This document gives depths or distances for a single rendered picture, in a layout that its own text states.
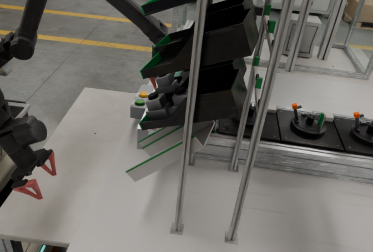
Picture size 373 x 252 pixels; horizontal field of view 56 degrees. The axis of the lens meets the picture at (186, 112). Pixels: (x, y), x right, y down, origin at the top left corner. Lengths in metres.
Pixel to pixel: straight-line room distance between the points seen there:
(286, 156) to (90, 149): 0.76
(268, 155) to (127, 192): 0.55
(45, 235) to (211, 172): 0.61
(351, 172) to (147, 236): 0.81
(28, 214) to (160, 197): 0.42
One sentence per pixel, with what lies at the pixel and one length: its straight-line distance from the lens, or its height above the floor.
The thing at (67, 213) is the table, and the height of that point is 0.86.
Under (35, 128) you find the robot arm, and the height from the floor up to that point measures 1.21.
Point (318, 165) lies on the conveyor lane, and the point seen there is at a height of 0.91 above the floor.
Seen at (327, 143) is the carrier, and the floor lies 0.97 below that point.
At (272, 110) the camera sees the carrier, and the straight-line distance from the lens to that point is 1.55.
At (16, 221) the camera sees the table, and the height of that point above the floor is 0.86.
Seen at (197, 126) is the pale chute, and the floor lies 1.16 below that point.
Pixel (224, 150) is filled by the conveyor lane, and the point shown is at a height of 0.92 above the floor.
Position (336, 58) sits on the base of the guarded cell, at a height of 0.86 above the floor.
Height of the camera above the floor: 1.76
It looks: 33 degrees down
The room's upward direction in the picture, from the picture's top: 6 degrees clockwise
